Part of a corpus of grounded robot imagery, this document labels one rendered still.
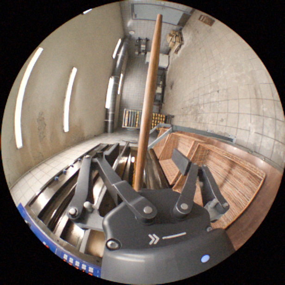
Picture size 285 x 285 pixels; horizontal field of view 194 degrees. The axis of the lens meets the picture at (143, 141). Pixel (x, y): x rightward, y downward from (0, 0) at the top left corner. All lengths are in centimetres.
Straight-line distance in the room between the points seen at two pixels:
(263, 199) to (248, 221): 16
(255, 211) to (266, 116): 90
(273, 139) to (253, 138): 31
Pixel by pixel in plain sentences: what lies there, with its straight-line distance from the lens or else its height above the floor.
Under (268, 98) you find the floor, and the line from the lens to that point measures 134.
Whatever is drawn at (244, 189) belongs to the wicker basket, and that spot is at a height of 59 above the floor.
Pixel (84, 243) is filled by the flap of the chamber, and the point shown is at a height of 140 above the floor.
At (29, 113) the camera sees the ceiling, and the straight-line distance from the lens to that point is 146.
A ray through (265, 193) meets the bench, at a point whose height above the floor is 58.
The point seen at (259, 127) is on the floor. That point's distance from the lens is 125.
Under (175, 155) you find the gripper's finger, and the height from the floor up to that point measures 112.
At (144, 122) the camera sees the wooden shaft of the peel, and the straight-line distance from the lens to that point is 24.
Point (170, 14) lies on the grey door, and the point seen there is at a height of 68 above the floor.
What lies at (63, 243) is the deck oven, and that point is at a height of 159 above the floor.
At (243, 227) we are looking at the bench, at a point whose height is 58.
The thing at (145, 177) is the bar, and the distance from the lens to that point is 36.
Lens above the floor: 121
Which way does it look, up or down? 4 degrees down
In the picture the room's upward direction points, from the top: 84 degrees counter-clockwise
